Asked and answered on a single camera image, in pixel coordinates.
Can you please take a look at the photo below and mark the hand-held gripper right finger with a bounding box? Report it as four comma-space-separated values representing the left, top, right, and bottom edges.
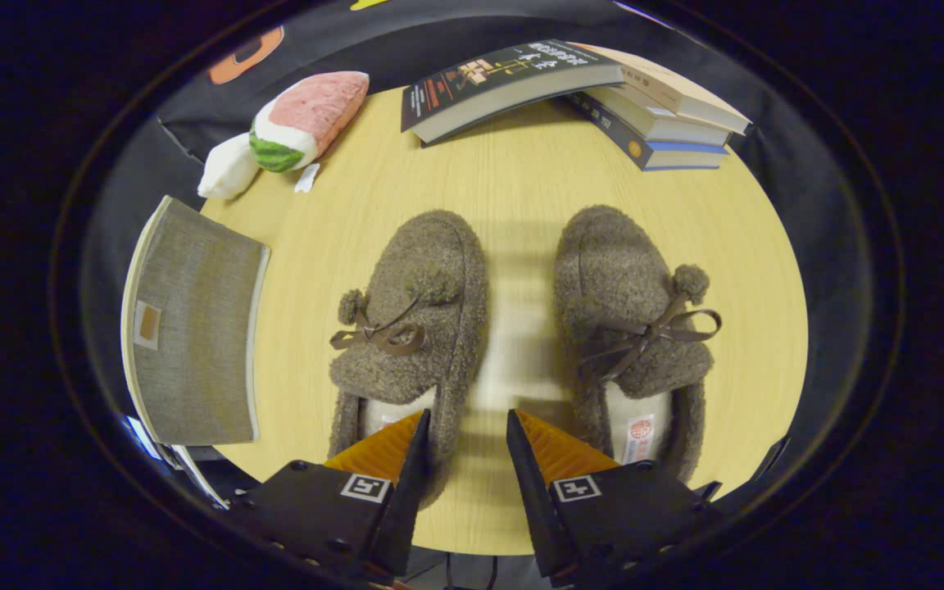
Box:
506, 408, 723, 587

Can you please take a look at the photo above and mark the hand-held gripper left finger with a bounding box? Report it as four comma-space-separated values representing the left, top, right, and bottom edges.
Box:
230, 408, 433, 587

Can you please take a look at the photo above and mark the brown fuzzy shoe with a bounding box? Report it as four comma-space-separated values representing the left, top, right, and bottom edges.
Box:
552, 205, 723, 484
329, 209, 491, 511

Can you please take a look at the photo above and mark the grey fabric storage box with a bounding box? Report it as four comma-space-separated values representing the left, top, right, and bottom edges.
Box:
120, 195, 271, 447

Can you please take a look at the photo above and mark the white flat object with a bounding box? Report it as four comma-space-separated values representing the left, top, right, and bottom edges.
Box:
165, 442, 231, 511

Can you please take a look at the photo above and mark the blue printed packet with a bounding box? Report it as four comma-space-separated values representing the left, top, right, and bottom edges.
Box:
124, 414, 166, 461

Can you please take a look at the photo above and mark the dark blue book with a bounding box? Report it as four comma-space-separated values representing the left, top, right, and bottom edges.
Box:
566, 92, 729, 173

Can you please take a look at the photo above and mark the white plush toy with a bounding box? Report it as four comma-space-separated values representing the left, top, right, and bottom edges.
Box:
197, 131, 261, 201

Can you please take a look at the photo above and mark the cream middle book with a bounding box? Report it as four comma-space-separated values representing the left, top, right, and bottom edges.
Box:
583, 84, 733, 148

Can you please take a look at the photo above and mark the watermelon slice plush toy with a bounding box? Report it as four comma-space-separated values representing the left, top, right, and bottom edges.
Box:
248, 70, 370, 194

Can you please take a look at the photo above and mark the black cover book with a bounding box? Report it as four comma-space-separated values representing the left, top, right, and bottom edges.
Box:
400, 39, 627, 147

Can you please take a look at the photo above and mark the beige cover book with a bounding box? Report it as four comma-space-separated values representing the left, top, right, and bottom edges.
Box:
566, 41, 753, 136

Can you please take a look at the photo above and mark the black cable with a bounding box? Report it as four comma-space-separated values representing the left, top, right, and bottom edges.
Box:
439, 553, 499, 590

